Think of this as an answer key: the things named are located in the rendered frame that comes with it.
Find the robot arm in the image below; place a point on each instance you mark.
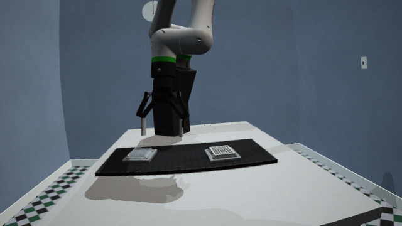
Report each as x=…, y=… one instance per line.
x=168, y=46

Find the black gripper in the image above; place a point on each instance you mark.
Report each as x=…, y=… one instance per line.
x=162, y=94

